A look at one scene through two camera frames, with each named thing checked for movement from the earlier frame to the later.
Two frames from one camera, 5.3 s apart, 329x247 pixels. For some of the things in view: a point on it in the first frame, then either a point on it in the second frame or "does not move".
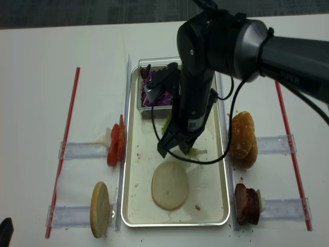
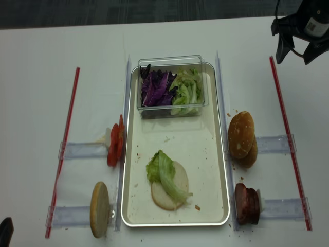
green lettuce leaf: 193,152 → 160,169
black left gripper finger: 6,229 does not move
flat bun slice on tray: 170,185 does not move
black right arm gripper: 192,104 → 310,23
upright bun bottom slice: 99,209 does not move
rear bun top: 248,160 does not move
